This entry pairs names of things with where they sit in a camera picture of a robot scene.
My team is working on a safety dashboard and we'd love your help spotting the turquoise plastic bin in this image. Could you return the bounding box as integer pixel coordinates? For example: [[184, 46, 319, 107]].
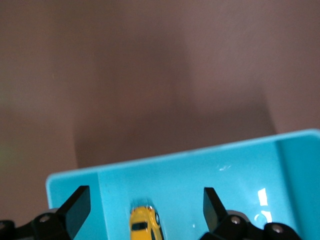
[[45, 128, 320, 240]]

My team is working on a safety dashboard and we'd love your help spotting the yellow beetle toy car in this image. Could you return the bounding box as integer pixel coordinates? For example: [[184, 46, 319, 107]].
[[129, 204, 165, 240]]

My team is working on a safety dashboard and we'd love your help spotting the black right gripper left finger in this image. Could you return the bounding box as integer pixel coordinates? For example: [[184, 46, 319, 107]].
[[0, 185, 91, 240]]

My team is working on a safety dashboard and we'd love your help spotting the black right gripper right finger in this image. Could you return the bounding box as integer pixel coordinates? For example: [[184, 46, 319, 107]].
[[199, 186, 301, 240]]

